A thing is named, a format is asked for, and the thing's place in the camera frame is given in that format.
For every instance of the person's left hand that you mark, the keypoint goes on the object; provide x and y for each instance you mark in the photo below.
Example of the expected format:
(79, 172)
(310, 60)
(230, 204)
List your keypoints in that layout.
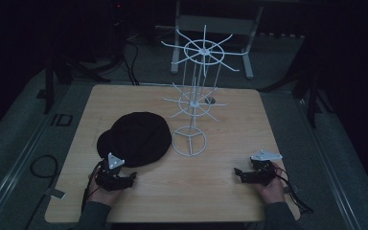
(103, 195)

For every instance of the black tripod stand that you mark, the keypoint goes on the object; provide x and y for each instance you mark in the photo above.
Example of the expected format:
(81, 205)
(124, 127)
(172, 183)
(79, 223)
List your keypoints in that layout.
(49, 83)

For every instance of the grey tape strip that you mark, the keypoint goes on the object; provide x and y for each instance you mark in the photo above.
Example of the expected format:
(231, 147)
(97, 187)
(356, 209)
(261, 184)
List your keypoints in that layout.
(55, 193)

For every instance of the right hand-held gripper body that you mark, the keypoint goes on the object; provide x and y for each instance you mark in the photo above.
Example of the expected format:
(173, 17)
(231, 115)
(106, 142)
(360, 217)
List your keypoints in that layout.
(263, 172)

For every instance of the black cap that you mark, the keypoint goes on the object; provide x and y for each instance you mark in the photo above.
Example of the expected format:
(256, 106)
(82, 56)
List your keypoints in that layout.
(139, 139)

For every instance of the grey metal desk frame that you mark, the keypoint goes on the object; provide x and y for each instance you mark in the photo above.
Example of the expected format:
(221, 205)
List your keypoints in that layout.
(215, 24)

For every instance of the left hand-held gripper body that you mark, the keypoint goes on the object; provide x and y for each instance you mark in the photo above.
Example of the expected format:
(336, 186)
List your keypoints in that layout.
(110, 181)

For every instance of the person's right hand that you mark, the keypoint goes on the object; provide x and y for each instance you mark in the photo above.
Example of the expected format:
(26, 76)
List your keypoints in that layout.
(273, 190)

